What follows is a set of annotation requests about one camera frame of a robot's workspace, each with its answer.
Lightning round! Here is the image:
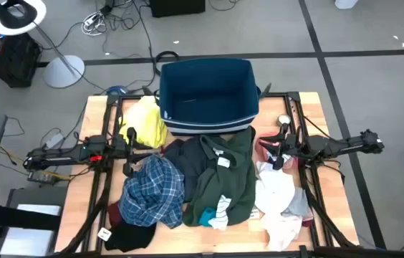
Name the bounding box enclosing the blue cable coil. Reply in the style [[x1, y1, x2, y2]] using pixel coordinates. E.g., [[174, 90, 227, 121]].
[[108, 85, 128, 96]]

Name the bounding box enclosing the navy garment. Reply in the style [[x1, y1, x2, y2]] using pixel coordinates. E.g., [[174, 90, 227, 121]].
[[162, 138, 210, 204]]

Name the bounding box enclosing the navy white striped fabric bin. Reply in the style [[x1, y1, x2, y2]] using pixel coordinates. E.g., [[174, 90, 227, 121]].
[[158, 57, 262, 136]]

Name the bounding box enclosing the black storage crate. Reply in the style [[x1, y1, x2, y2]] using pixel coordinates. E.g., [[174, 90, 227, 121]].
[[0, 30, 42, 89]]

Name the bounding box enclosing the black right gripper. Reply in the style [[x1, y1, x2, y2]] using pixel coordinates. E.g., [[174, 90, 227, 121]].
[[259, 123, 302, 171]]

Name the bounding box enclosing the maroon garment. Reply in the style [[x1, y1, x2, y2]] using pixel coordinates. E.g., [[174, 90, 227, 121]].
[[107, 201, 124, 229]]

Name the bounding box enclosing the black power adapter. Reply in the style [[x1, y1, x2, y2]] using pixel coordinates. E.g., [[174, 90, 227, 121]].
[[27, 171, 59, 186]]

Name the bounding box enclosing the white striped sock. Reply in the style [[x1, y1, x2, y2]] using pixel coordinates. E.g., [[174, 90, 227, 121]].
[[265, 150, 292, 165], [208, 195, 232, 231]]

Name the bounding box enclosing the grey power adapter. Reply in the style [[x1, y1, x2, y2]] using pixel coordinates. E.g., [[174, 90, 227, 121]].
[[44, 132, 65, 150]]

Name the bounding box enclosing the blue plaid shirt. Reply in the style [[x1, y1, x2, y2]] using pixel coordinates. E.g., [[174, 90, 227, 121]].
[[118, 154, 186, 229]]

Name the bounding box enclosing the black box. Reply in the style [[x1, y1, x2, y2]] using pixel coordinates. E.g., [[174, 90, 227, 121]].
[[148, 0, 206, 19]]

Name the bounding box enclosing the white floor lamp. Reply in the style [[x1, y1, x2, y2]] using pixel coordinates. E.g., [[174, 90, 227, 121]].
[[0, 0, 85, 89]]

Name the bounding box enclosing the white cable bundle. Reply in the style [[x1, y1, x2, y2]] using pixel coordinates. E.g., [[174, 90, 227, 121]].
[[82, 12, 107, 37]]

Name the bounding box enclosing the coral pink garment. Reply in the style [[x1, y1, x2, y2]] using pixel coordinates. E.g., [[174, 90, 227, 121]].
[[254, 134, 299, 170]]

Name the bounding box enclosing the yellow garment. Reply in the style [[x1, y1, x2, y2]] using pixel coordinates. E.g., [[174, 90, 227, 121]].
[[118, 95, 169, 150]]

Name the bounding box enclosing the black table frame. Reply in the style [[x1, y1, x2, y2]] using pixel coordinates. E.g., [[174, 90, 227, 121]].
[[54, 91, 360, 258]]

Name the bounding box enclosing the black cable loop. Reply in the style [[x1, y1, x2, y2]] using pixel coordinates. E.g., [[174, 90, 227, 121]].
[[154, 50, 181, 76]]

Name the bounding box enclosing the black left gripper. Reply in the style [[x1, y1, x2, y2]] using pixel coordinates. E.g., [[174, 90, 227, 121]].
[[114, 127, 163, 178]]

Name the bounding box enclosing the white garment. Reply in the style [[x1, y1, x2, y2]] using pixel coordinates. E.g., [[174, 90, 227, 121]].
[[254, 161, 296, 216]]

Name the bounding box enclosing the grey metal cart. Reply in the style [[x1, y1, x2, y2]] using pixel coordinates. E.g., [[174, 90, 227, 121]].
[[0, 186, 67, 258]]

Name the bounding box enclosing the black garment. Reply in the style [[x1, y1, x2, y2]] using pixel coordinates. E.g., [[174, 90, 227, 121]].
[[104, 218, 157, 253]]

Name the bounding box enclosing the yellow cable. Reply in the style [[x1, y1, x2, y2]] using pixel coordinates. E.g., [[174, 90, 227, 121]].
[[0, 145, 71, 180]]

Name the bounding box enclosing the teal garment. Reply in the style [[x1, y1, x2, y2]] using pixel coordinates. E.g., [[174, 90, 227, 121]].
[[198, 206, 217, 227]]

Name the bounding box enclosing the grey garment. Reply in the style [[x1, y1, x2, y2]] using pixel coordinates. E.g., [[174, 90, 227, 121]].
[[282, 186, 310, 218]]

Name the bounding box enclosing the pale pink garment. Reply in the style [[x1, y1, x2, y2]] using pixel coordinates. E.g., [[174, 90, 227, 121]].
[[261, 213, 303, 252]]

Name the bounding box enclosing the dark green hoodie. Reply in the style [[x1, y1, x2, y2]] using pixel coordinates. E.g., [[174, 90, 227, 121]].
[[182, 127, 259, 227]]

